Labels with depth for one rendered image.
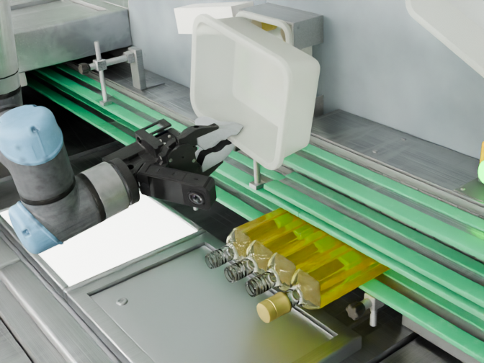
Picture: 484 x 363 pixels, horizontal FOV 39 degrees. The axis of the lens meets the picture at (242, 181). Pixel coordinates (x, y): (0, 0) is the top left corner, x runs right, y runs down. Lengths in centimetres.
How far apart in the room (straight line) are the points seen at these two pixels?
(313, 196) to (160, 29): 83
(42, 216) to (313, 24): 69
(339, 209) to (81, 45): 104
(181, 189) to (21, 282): 60
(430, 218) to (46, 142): 56
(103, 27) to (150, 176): 110
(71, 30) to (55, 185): 112
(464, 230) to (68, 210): 56
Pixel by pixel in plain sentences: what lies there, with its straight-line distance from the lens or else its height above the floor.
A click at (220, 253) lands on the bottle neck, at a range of 120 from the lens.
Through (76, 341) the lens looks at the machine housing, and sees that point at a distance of 129.
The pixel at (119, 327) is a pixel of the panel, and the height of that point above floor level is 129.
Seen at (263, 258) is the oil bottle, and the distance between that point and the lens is 117.
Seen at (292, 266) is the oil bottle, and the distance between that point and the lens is 113.
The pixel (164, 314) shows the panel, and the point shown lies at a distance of 131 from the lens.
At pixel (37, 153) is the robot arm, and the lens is 88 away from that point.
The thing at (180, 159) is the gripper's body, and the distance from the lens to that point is 99.
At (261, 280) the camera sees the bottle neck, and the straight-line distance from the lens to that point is 112.
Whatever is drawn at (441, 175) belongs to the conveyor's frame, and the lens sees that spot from 114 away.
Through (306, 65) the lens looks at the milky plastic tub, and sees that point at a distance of 94.
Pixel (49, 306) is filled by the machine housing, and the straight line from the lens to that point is 139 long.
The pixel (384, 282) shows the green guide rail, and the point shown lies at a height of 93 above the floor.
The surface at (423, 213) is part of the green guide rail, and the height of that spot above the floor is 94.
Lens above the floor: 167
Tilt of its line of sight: 31 degrees down
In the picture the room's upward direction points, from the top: 112 degrees counter-clockwise
